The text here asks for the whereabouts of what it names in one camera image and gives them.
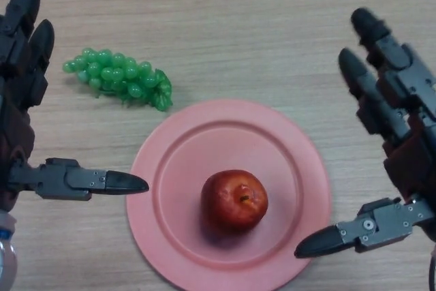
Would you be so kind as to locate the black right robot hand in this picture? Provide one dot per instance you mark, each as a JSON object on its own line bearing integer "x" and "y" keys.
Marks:
{"x": 408, "y": 100}

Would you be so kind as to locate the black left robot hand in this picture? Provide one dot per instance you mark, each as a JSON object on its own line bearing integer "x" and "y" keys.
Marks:
{"x": 54, "y": 180}

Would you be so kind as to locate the red apple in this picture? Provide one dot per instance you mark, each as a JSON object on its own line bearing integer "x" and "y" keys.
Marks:
{"x": 231, "y": 202}

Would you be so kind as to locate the pink round plate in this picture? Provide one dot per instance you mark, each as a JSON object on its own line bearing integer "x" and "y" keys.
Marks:
{"x": 177, "y": 168}

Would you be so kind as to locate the green grape bunch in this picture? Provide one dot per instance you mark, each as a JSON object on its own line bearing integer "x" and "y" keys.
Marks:
{"x": 119, "y": 76}

